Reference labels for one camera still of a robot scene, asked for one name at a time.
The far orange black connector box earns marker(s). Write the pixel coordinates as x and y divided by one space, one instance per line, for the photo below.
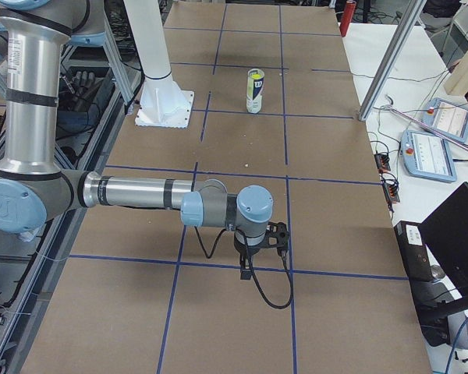
382 161

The aluminium frame post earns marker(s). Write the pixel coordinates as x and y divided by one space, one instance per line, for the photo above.
396 44

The black computer monitor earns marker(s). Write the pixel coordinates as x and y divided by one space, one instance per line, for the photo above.
445 232

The near orange black connector box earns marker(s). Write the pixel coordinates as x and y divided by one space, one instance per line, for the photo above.
391 191

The teach pendant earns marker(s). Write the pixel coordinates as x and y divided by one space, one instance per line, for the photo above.
448 117
427 156

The orange black connector box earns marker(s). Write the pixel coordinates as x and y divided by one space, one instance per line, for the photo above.
391 191
382 161

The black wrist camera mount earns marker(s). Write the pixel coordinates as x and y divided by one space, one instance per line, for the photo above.
277 236

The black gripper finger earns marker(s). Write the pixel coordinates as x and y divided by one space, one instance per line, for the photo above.
245 271

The clear tennis ball can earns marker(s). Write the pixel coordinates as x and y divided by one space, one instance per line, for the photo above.
254 106

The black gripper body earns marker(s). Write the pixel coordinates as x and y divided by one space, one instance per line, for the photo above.
244 249

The red cylinder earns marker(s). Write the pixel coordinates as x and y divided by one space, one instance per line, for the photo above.
347 17

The near teach pendant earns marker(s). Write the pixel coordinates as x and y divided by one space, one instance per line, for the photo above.
427 156

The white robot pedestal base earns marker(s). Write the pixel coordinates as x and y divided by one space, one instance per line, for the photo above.
162 102

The far teach pendant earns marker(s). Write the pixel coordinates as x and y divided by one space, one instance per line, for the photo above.
448 117

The black desktop computer box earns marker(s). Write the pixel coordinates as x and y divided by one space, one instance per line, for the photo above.
425 280

